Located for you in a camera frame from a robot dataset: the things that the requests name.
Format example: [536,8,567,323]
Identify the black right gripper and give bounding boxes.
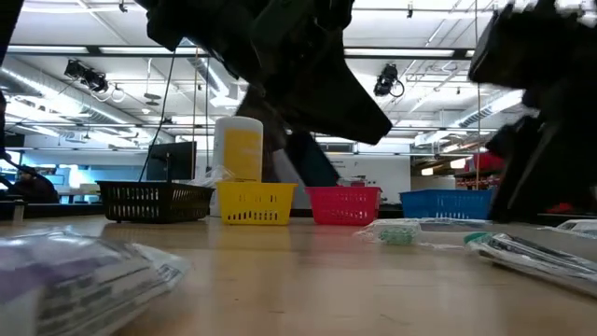
[468,0,597,223]

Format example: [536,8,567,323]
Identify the person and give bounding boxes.
[8,165,61,205]

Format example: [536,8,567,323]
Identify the white yellow wipes canister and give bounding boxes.
[210,116,265,217]

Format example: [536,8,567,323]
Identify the red plastic basket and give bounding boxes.
[305,186,382,227]

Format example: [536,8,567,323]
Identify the blue plastic basket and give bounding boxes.
[399,189,494,220]

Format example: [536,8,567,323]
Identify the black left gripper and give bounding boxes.
[146,0,393,183]

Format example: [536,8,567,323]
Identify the black ceiling camera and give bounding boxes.
[63,59,111,93]

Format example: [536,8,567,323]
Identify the black overhead crossbar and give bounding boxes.
[7,44,475,60]

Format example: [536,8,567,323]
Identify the black plastic basket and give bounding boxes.
[96,180,215,223]

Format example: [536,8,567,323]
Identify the black monitor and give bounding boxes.
[146,141,200,182]

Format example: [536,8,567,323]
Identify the black hanging cable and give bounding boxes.
[138,49,177,183]

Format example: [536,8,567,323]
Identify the white printed plastic bag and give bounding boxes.
[0,228,193,336]

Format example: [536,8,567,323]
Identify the toothbrush green bristles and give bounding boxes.
[353,217,491,249]

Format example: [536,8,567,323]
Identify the thin hanging cord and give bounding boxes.
[190,46,200,181]
[204,55,211,174]

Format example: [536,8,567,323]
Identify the clear black toothbrush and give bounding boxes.
[465,231,597,299]

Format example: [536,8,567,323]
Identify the black camera with cable loop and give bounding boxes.
[372,63,406,100]

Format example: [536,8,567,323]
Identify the small clear packet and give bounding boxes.
[540,218,597,238]

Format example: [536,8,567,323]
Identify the toothbrush green handle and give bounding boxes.
[464,231,498,246]

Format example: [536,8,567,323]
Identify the yellow plastic basket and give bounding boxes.
[215,180,299,226]

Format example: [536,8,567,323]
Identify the red storage bin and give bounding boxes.
[475,152,505,172]

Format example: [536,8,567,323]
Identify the white light strip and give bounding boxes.
[98,46,181,55]
[344,48,456,58]
[7,45,90,53]

